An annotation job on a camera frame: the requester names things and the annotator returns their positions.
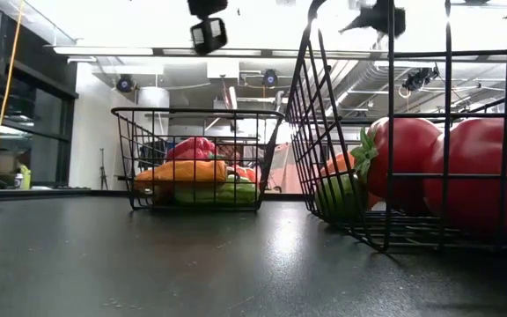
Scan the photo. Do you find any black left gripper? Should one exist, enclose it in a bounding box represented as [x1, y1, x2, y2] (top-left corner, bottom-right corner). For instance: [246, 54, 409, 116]
[186, 0, 229, 19]

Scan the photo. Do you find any red toy strawberry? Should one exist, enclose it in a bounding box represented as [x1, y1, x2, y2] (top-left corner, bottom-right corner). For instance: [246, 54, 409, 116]
[349, 116, 443, 212]

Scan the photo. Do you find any black tripod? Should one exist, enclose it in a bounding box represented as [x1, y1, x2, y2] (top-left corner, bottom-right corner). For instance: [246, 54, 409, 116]
[98, 147, 108, 184]

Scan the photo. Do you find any black ceiling fixture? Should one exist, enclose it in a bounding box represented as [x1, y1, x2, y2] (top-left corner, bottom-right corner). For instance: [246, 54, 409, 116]
[400, 65, 442, 93]

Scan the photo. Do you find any round black ceiling device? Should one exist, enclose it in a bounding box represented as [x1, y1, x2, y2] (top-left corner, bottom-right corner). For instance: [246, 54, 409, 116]
[115, 74, 136, 93]
[261, 69, 280, 88]

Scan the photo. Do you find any white cylindrical duct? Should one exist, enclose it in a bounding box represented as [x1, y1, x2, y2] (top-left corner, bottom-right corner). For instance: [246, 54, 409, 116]
[136, 86, 171, 137]

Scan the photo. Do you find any red toy bell pepper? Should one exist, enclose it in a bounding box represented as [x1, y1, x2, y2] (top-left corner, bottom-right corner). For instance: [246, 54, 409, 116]
[166, 136, 219, 162]

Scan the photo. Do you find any pink fabric screen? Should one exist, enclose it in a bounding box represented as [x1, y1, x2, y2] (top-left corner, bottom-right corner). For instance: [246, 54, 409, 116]
[266, 141, 307, 195]

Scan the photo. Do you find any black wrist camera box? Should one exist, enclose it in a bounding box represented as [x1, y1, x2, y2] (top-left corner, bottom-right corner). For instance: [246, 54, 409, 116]
[189, 17, 229, 56]

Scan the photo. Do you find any person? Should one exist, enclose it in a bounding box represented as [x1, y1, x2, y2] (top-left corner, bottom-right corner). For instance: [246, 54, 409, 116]
[13, 151, 33, 191]

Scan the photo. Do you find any black aluminium table frame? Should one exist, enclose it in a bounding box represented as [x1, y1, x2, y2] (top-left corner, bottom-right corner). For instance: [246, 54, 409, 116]
[0, 187, 307, 203]

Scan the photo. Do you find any toy orange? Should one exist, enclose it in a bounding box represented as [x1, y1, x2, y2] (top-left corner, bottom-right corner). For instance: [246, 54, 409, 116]
[321, 151, 360, 180]

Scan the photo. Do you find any green toy lime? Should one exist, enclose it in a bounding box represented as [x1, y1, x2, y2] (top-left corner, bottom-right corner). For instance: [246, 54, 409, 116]
[315, 173, 369, 219]

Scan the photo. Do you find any red ribbed toy tomato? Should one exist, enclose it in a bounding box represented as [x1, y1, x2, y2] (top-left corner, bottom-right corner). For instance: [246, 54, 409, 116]
[229, 165, 261, 186]

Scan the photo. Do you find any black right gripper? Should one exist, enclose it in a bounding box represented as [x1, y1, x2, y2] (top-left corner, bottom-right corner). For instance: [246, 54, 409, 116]
[339, 0, 407, 39]

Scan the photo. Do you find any black wire basket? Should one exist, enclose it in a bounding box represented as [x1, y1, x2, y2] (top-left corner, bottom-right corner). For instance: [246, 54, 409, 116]
[283, 0, 507, 255]
[110, 107, 285, 213]

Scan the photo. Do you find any large red apple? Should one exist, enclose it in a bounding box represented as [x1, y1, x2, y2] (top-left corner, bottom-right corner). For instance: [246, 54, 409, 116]
[422, 116, 507, 241]

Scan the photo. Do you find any orange toy carrot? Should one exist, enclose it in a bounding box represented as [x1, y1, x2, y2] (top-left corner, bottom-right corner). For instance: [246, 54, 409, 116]
[134, 158, 229, 184]

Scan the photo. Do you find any green ridged toy gourd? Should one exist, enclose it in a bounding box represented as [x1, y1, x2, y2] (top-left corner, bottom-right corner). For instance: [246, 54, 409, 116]
[172, 180, 258, 207]

